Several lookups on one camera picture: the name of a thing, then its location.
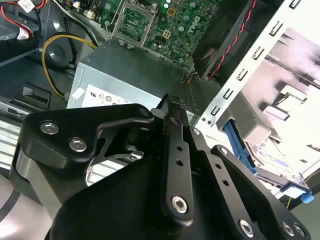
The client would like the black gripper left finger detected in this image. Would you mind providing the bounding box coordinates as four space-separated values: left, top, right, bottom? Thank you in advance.
9 93 196 226

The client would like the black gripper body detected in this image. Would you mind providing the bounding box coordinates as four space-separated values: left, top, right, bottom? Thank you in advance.
48 121 241 240

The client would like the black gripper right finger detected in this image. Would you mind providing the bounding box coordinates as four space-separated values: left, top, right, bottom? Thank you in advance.
184 127 312 240

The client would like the hard disk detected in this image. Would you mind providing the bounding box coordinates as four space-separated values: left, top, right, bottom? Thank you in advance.
222 119 315 205

